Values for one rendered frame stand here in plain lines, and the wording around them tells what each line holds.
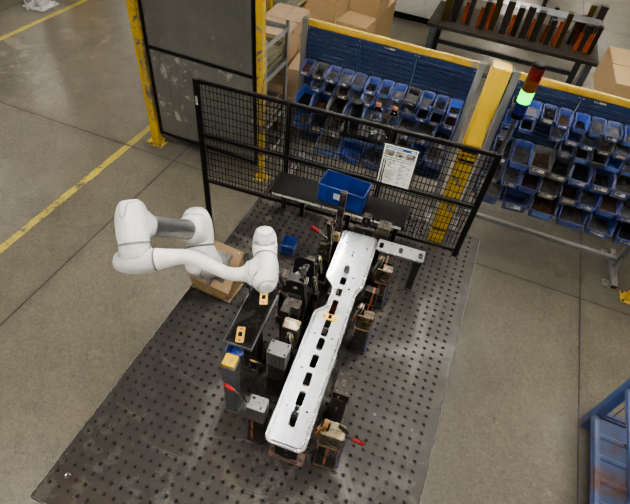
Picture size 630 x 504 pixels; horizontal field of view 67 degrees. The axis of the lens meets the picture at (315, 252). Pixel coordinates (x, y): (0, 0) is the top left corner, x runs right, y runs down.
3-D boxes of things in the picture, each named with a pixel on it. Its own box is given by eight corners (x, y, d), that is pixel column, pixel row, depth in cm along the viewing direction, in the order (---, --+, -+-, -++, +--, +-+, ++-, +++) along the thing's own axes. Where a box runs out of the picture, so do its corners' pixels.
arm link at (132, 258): (152, 272, 200) (148, 240, 200) (109, 278, 200) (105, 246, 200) (162, 271, 213) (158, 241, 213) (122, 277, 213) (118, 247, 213)
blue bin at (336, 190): (360, 214, 301) (363, 198, 291) (316, 198, 307) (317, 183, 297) (368, 198, 311) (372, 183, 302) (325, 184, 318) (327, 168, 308)
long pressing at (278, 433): (309, 457, 201) (310, 456, 200) (259, 440, 204) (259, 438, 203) (379, 239, 293) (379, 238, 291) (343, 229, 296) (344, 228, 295)
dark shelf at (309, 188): (403, 231, 298) (404, 228, 296) (268, 193, 311) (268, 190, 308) (409, 209, 312) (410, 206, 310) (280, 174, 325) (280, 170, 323)
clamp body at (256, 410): (264, 448, 230) (265, 417, 204) (242, 440, 232) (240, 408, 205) (271, 430, 236) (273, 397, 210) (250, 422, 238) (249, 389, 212)
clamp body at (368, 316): (364, 358, 269) (375, 323, 243) (343, 351, 270) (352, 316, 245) (368, 345, 275) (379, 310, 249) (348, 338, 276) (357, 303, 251)
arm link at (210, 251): (200, 279, 278) (180, 282, 256) (196, 248, 278) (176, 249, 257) (225, 276, 274) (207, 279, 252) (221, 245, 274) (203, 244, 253)
